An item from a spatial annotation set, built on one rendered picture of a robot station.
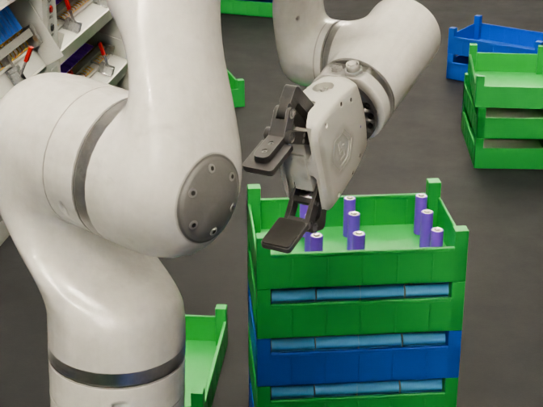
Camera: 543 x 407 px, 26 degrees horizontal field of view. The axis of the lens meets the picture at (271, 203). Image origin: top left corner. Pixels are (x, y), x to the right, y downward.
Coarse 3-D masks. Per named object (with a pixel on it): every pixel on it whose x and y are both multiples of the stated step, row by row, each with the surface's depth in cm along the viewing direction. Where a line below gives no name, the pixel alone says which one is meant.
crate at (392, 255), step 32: (256, 192) 180; (256, 224) 182; (384, 224) 185; (448, 224) 176; (256, 256) 164; (288, 256) 164; (320, 256) 165; (352, 256) 165; (384, 256) 166; (416, 256) 166; (448, 256) 166
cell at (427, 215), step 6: (426, 210) 174; (426, 216) 174; (432, 216) 174; (420, 222) 175; (426, 222) 174; (432, 222) 175; (420, 228) 175; (426, 228) 175; (420, 234) 176; (426, 234) 175; (420, 240) 176; (426, 240) 175; (420, 246) 176; (426, 246) 176
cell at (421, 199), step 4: (416, 196) 180; (420, 196) 180; (424, 196) 180; (416, 200) 180; (420, 200) 179; (424, 200) 180; (416, 204) 180; (420, 204) 180; (424, 204) 180; (416, 208) 180; (420, 208) 180; (424, 208) 180; (416, 212) 181; (420, 212) 180; (416, 216) 181; (420, 216) 181; (416, 220) 181; (420, 220) 181; (416, 224) 181; (416, 228) 182; (416, 232) 182
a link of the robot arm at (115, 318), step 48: (48, 96) 95; (96, 96) 94; (0, 144) 96; (48, 144) 93; (0, 192) 98; (48, 192) 94; (48, 240) 98; (96, 240) 101; (48, 288) 98; (96, 288) 98; (144, 288) 99; (48, 336) 101; (96, 336) 97; (144, 336) 97; (96, 384) 98
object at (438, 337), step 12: (324, 336) 172; (336, 336) 172; (348, 336) 172; (360, 336) 172; (372, 336) 172; (384, 336) 172; (396, 336) 172; (408, 336) 172; (420, 336) 172; (432, 336) 172; (444, 336) 173; (276, 348) 171; (288, 348) 171; (300, 348) 171; (312, 348) 171; (324, 348) 172; (336, 348) 173; (348, 348) 173; (360, 348) 173
